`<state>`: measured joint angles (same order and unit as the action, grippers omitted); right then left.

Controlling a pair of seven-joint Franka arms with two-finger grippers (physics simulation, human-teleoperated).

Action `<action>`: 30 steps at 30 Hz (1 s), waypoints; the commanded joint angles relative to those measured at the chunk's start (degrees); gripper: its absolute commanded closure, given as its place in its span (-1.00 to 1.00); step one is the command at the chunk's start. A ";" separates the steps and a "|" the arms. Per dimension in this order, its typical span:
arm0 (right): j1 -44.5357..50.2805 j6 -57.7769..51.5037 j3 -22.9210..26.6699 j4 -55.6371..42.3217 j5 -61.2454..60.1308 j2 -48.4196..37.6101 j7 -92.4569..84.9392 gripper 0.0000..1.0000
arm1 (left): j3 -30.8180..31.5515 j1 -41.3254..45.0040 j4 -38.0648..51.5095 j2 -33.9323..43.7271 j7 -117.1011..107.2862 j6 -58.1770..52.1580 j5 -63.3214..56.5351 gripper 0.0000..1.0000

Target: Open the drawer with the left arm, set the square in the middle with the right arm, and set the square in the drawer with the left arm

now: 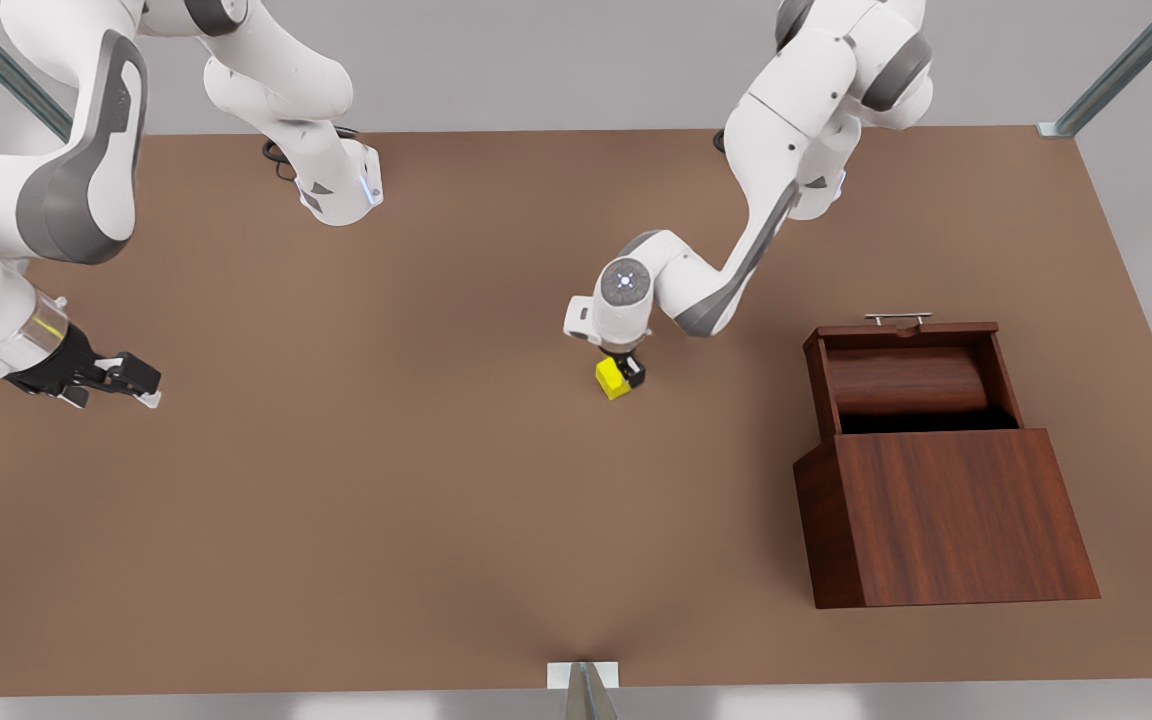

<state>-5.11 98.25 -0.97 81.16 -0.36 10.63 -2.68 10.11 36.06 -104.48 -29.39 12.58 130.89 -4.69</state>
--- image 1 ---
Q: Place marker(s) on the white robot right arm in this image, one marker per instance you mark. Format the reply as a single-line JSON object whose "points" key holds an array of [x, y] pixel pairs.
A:
{"points": [[86, 190]]}

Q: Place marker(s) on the yellow square block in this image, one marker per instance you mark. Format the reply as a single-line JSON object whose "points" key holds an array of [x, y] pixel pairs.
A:
{"points": [[613, 379]]}

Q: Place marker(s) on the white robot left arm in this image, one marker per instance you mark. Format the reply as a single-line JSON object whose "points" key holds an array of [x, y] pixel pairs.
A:
{"points": [[786, 150]]}

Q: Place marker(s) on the silver frame post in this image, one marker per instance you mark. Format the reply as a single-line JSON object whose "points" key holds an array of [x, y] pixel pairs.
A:
{"points": [[1121, 70], [6, 68], [586, 690]]}

